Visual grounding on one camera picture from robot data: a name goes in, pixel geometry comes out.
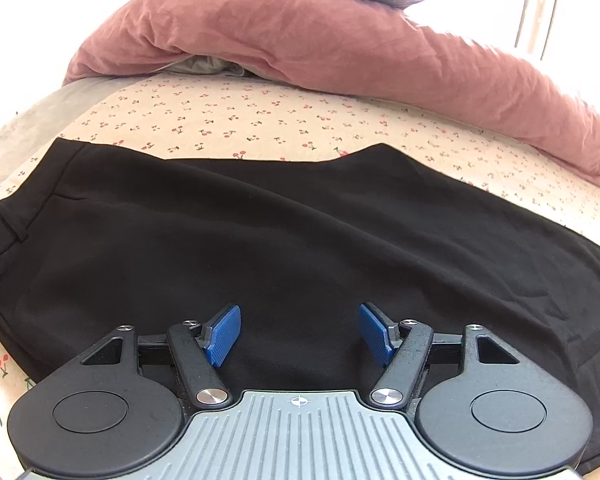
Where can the cherry print cloth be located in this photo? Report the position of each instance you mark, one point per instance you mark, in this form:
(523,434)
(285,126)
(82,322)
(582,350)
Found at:
(178,116)

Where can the black pants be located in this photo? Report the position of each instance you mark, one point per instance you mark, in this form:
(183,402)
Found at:
(100,236)

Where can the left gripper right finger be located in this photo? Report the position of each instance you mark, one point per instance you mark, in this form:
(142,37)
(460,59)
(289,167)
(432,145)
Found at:
(475,399)

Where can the grey patterned curtain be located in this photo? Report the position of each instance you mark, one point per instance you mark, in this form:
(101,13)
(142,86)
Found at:
(535,24)

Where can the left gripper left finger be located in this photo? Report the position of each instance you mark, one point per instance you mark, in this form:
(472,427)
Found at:
(125,400)

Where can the pink duvet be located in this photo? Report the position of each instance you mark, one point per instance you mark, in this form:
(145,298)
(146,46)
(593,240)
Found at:
(355,48)

